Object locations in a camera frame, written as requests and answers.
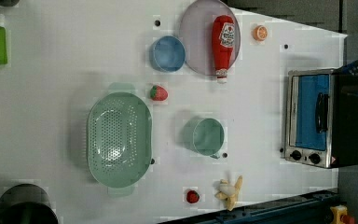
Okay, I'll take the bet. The green cup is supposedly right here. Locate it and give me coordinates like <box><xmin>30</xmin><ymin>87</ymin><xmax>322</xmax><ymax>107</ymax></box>
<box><xmin>182</xmin><ymin>117</ymin><xmax>225</xmax><ymax>159</ymax></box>

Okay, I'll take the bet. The blue bowl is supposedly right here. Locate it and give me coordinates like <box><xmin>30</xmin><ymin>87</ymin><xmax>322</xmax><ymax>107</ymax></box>
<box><xmin>149</xmin><ymin>35</ymin><xmax>186</xmax><ymax>73</ymax></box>

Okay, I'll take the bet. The black silver toaster oven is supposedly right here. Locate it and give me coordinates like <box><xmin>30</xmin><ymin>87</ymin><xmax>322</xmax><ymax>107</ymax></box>
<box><xmin>284</xmin><ymin>69</ymin><xmax>358</xmax><ymax>169</ymax></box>

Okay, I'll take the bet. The dark object top left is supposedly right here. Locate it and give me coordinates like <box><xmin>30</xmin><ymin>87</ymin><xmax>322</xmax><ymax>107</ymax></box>
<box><xmin>0</xmin><ymin>0</ymin><xmax>20</xmax><ymax>7</ymax></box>

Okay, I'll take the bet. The black round object bottom left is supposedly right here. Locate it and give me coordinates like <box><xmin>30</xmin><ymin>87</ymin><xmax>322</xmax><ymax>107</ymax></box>
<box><xmin>0</xmin><ymin>184</ymin><xmax>59</xmax><ymax>224</ymax></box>

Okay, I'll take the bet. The orange slice toy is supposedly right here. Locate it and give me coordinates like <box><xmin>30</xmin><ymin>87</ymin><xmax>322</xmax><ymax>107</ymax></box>
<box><xmin>253</xmin><ymin>25</ymin><xmax>268</xmax><ymax>41</ymax></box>

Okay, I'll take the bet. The yellow red toy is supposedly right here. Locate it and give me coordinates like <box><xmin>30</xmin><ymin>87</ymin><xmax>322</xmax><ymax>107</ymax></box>
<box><xmin>330</xmin><ymin>205</ymin><xmax>355</xmax><ymax>224</ymax></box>

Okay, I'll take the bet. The red plush ketchup bottle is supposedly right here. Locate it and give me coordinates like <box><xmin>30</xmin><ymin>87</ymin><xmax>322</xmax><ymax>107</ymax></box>
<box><xmin>212</xmin><ymin>15</ymin><xmax>235</xmax><ymax>83</ymax></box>

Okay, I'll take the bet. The peeled banana toy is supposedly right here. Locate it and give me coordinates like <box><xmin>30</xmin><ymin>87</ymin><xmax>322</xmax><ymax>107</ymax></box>
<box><xmin>214</xmin><ymin>175</ymin><xmax>243</xmax><ymax>211</ymax></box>

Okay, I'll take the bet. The small red strawberry toy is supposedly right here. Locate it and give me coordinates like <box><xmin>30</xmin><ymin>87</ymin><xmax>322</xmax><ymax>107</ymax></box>
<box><xmin>186</xmin><ymin>189</ymin><xmax>200</xmax><ymax>203</ymax></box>

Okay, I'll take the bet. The grey round plate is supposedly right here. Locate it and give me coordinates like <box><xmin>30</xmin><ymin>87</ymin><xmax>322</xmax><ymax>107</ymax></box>
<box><xmin>178</xmin><ymin>0</ymin><xmax>241</xmax><ymax>75</ymax></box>

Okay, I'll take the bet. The green perforated colander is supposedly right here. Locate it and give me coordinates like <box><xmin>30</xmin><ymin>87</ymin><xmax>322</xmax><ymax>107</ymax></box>
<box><xmin>87</xmin><ymin>83</ymin><xmax>152</xmax><ymax>198</ymax></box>

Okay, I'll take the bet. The large red strawberry toy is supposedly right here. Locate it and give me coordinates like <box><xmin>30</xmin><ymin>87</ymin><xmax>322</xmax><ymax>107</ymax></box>
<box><xmin>150</xmin><ymin>85</ymin><xmax>169</xmax><ymax>101</ymax></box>

